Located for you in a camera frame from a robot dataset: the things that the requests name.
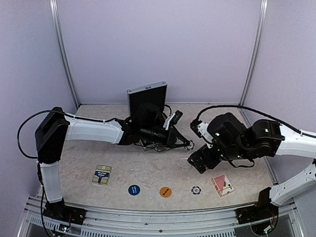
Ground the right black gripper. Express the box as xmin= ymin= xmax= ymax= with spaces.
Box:
xmin=188 ymin=143 xmax=250 ymax=174

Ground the blue white poker chip stack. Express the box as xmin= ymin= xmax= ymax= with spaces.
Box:
xmin=185 ymin=140 xmax=195 ymax=151

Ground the red playing card deck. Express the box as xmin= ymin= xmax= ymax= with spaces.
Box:
xmin=211 ymin=174 xmax=235 ymax=197

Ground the aluminium poker chip case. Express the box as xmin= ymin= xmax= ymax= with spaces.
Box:
xmin=126 ymin=80 xmax=178 ymax=153

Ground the orange big blind button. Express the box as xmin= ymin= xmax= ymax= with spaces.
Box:
xmin=159 ymin=187 xmax=172 ymax=198

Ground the blue small blind button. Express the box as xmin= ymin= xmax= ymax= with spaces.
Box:
xmin=128 ymin=185 xmax=140 ymax=196

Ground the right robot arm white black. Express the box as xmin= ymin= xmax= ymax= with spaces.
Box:
xmin=188 ymin=113 xmax=316 ymax=223

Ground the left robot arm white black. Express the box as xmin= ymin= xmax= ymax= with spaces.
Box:
xmin=25 ymin=103 xmax=194 ymax=220

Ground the clear round dealer button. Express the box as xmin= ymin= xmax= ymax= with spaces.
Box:
xmin=178 ymin=158 xmax=192 ymax=170

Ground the blue playing card box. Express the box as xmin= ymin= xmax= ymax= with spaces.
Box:
xmin=92 ymin=164 xmax=112 ymax=186

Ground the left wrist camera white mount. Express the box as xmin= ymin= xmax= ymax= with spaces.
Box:
xmin=163 ymin=110 xmax=183 ymax=130

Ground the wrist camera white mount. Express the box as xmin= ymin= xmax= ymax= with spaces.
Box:
xmin=190 ymin=119 xmax=213 ymax=145
xmin=163 ymin=110 xmax=183 ymax=130

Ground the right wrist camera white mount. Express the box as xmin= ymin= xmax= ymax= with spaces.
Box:
xmin=190 ymin=119 xmax=213 ymax=145

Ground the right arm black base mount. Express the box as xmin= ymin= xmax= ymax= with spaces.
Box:
xmin=235 ymin=205 xmax=272 ymax=225

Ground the right aluminium corner post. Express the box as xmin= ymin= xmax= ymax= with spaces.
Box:
xmin=238 ymin=0 xmax=269 ymax=108

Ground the aluminium corner post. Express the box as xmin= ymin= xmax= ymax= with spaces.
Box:
xmin=49 ymin=0 xmax=81 ymax=109
xmin=238 ymin=0 xmax=269 ymax=108

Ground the aluminium front rail frame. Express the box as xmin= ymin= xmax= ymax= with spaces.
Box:
xmin=14 ymin=196 xmax=307 ymax=237

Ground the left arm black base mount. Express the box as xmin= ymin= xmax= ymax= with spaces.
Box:
xmin=43 ymin=199 xmax=86 ymax=225

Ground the left aluminium corner post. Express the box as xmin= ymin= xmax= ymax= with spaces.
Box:
xmin=49 ymin=0 xmax=81 ymax=109

